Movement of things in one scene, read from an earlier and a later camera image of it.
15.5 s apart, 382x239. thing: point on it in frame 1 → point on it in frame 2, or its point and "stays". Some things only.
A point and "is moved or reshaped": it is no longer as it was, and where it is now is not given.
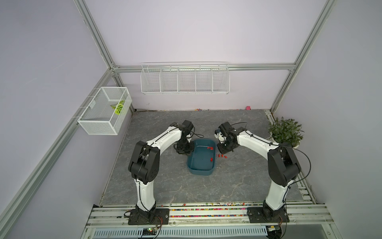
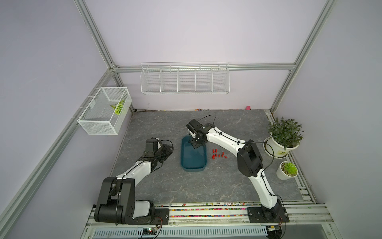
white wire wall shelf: [185, 78] stays
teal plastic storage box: [202, 161] is moved or reshaped
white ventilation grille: [174, 232] stays
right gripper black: [222, 150] → [194, 143]
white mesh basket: [106, 112] stays
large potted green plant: [285, 131] stays
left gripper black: [187, 152] → [168, 152]
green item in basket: [118, 106] stays
